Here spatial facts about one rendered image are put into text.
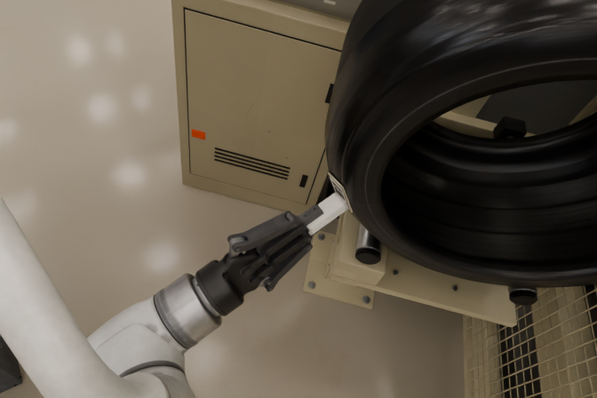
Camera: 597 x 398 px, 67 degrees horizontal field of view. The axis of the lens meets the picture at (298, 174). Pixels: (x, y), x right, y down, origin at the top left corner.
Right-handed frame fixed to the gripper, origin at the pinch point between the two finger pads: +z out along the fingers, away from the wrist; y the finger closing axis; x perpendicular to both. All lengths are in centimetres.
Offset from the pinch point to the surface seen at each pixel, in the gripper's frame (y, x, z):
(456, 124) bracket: 19.9, -15.2, 37.1
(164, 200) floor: 63, -105, -35
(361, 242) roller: 14.0, -1.4, 3.7
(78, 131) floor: 40, -148, -50
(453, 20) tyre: -25.5, 11.1, 17.7
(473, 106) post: 17.4, -14.4, 41.5
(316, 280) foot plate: 95, -54, -4
